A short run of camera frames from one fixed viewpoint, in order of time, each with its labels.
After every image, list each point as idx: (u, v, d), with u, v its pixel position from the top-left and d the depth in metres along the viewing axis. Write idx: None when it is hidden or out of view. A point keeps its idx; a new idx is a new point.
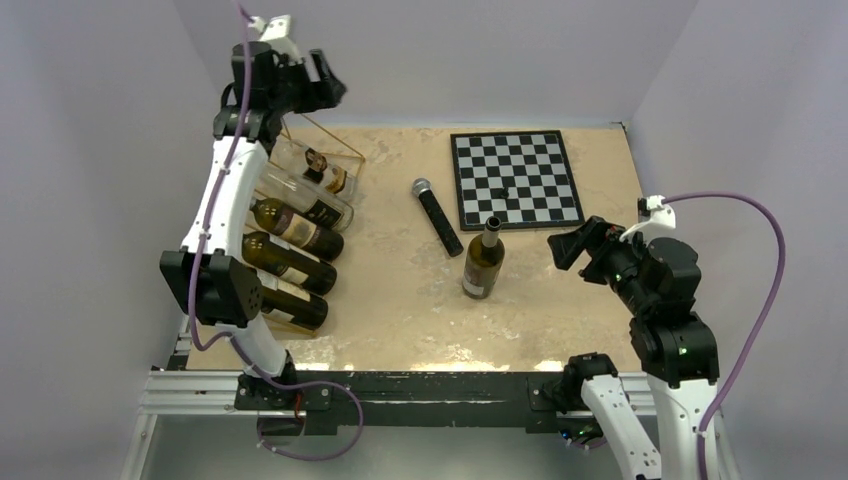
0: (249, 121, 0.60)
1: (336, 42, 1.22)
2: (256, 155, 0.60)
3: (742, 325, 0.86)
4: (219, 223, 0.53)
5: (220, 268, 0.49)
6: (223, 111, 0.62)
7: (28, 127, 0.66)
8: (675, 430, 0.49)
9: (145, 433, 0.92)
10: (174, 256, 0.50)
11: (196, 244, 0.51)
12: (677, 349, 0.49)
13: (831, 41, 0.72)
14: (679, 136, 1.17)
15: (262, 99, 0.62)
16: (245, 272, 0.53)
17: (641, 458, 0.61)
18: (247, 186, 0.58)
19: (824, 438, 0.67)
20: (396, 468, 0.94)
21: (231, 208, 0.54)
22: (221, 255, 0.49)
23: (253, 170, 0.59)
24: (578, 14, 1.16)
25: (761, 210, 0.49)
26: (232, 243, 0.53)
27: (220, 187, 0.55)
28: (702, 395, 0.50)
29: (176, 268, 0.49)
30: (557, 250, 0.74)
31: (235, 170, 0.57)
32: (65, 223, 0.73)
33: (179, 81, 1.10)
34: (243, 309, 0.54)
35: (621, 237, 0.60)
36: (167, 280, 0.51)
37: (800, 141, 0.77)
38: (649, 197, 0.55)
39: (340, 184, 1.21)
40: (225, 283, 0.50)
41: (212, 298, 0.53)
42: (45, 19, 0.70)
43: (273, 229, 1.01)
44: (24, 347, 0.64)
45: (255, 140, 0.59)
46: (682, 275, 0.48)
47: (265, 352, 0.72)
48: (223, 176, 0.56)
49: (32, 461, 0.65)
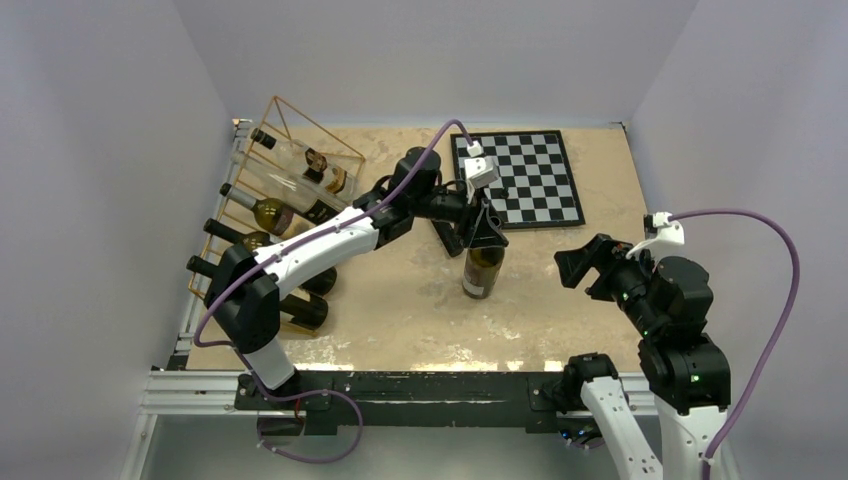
0: (382, 214, 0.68)
1: (337, 41, 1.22)
2: (367, 236, 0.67)
3: (743, 323, 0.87)
4: (294, 258, 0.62)
5: (258, 291, 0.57)
6: (373, 193, 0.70)
7: (26, 125, 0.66)
8: (681, 453, 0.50)
9: (145, 434, 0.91)
10: (241, 254, 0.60)
11: (263, 259, 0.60)
12: (689, 375, 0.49)
13: (831, 42, 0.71)
14: (680, 136, 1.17)
15: (403, 206, 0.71)
16: (273, 310, 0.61)
17: (639, 465, 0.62)
18: (341, 250, 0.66)
19: (827, 440, 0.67)
20: (396, 468, 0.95)
21: (311, 257, 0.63)
22: (269, 283, 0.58)
23: (354, 243, 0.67)
24: (579, 13, 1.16)
25: (769, 223, 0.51)
26: (287, 279, 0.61)
27: (322, 235, 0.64)
28: (711, 421, 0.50)
29: (233, 261, 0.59)
30: (563, 267, 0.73)
31: (343, 232, 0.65)
32: (65, 221, 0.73)
33: (177, 80, 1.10)
34: (243, 335, 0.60)
35: (627, 254, 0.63)
36: (226, 268, 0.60)
37: (801, 141, 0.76)
38: (655, 214, 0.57)
39: (340, 184, 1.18)
40: (251, 305, 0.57)
41: (230, 308, 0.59)
42: (44, 19, 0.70)
43: (273, 228, 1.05)
44: (21, 347, 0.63)
45: (375, 228, 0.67)
46: (692, 297, 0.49)
47: (270, 371, 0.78)
48: (332, 229, 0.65)
49: (31, 463, 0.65)
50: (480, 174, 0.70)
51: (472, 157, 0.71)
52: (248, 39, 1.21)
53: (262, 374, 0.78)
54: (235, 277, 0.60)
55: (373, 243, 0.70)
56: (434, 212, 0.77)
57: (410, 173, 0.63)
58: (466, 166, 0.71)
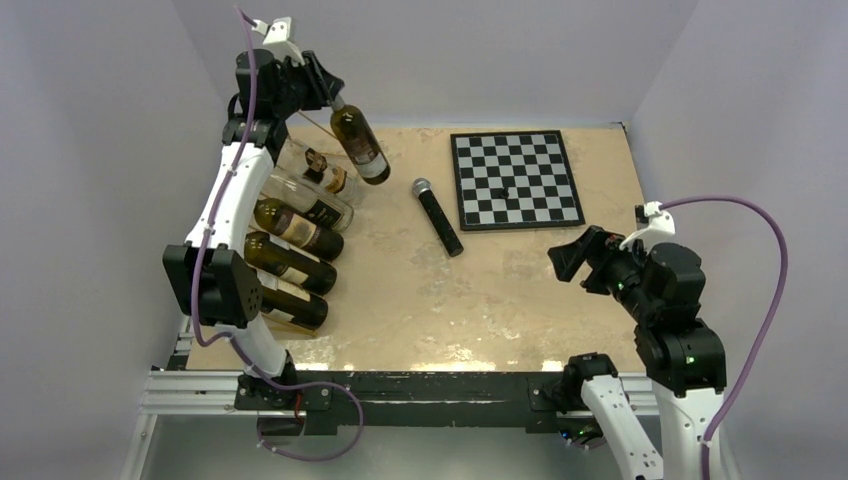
0: (257, 130, 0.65)
1: (335, 42, 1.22)
2: (263, 160, 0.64)
3: (738, 322, 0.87)
4: (224, 220, 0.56)
5: (223, 261, 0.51)
6: (234, 119, 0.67)
7: (27, 129, 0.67)
8: (678, 438, 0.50)
9: (145, 434, 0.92)
10: (178, 250, 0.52)
11: (199, 239, 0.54)
12: (684, 358, 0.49)
13: (829, 43, 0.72)
14: (679, 135, 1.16)
15: (267, 112, 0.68)
16: (247, 269, 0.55)
17: (640, 459, 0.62)
18: (252, 190, 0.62)
19: (825, 439, 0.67)
20: (396, 469, 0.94)
21: (235, 207, 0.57)
22: (225, 250, 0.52)
23: (258, 173, 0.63)
24: (578, 13, 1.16)
25: (758, 210, 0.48)
26: (236, 238, 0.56)
27: (227, 186, 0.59)
28: (708, 403, 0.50)
29: (178, 263, 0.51)
30: (558, 262, 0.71)
31: (242, 171, 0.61)
32: (66, 223, 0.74)
33: (177, 80, 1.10)
34: (244, 307, 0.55)
35: (621, 245, 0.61)
36: (173, 273, 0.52)
37: (798, 142, 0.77)
38: (646, 204, 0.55)
39: (340, 184, 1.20)
40: (227, 279, 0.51)
41: (213, 297, 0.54)
42: (44, 23, 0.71)
43: (273, 229, 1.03)
44: (22, 347, 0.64)
45: (261, 147, 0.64)
46: (687, 280, 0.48)
47: (267, 356, 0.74)
48: (230, 177, 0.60)
49: (32, 462, 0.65)
50: (279, 38, 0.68)
51: (266, 32, 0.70)
52: (246, 41, 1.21)
53: (262, 366, 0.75)
54: (192, 274, 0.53)
55: (272, 162, 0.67)
56: (294, 102, 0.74)
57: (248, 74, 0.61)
58: (271, 36, 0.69)
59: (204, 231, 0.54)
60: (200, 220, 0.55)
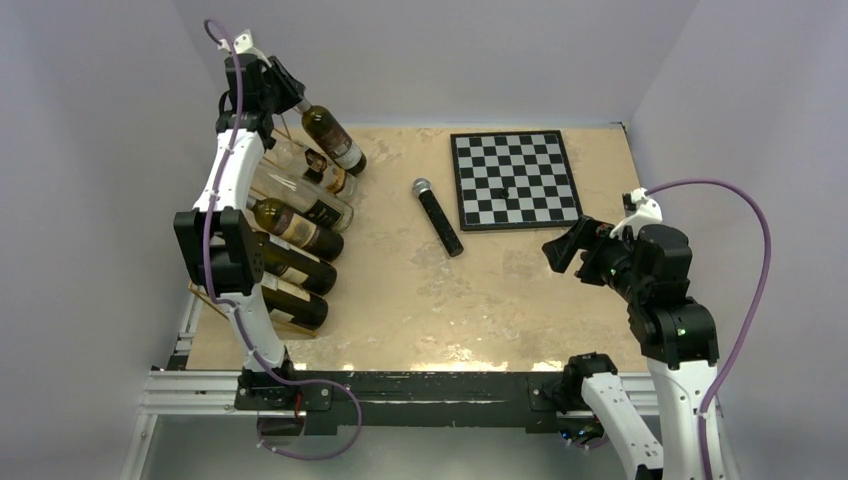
0: (246, 119, 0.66)
1: (334, 43, 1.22)
2: (256, 142, 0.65)
3: (737, 322, 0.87)
4: (226, 188, 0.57)
5: (231, 223, 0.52)
6: (224, 113, 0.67)
7: (26, 130, 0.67)
8: (675, 411, 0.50)
9: (145, 433, 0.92)
10: (187, 217, 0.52)
11: (205, 205, 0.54)
12: (676, 330, 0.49)
13: (828, 44, 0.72)
14: (679, 135, 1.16)
15: (255, 104, 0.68)
16: (251, 235, 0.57)
17: (642, 449, 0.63)
18: (247, 168, 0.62)
19: (824, 439, 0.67)
20: (395, 469, 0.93)
21: (236, 178, 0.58)
22: (231, 213, 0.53)
23: (254, 151, 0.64)
24: (577, 14, 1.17)
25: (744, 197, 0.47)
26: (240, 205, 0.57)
27: (227, 162, 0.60)
28: (702, 376, 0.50)
29: (189, 228, 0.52)
30: (550, 255, 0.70)
31: (239, 150, 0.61)
32: (65, 224, 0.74)
33: (176, 80, 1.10)
34: (253, 271, 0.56)
35: (611, 233, 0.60)
36: (183, 239, 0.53)
37: (797, 143, 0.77)
38: (632, 191, 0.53)
39: (340, 185, 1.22)
40: (237, 240, 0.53)
41: (222, 262, 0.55)
42: (43, 24, 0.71)
43: (273, 229, 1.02)
44: (23, 347, 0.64)
45: (253, 132, 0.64)
46: (673, 256, 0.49)
47: (268, 344, 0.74)
48: (228, 154, 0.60)
49: (32, 462, 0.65)
50: (247, 45, 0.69)
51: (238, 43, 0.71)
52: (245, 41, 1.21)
53: (263, 352, 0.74)
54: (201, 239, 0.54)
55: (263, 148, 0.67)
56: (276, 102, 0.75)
57: (236, 68, 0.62)
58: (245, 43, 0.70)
59: (209, 197, 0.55)
60: (204, 188, 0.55)
